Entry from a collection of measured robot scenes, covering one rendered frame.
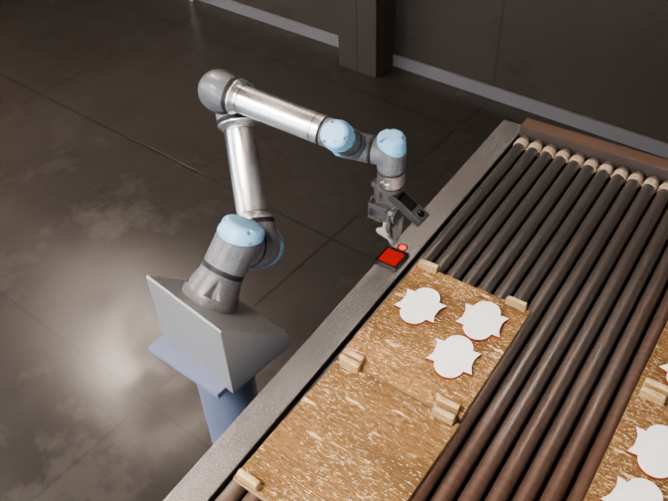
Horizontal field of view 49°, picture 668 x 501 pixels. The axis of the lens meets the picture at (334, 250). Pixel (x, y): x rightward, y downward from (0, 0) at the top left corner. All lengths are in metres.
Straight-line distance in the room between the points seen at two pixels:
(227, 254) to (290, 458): 0.52
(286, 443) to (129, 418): 1.39
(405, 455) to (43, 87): 4.06
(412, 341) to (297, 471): 0.47
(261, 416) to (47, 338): 1.78
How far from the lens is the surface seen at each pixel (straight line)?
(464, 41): 4.65
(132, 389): 3.15
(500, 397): 1.87
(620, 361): 2.01
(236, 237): 1.85
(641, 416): 1.90
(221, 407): 2.17
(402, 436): 1.76
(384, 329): 1.96
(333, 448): 1.74
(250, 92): 1.92
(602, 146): 2.67
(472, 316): 1.99
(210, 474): 1.77
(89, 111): 4.89
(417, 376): 1.86
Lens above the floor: 2.41
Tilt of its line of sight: 43 degrees down
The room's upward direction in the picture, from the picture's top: 3 degrees counter-clockwise
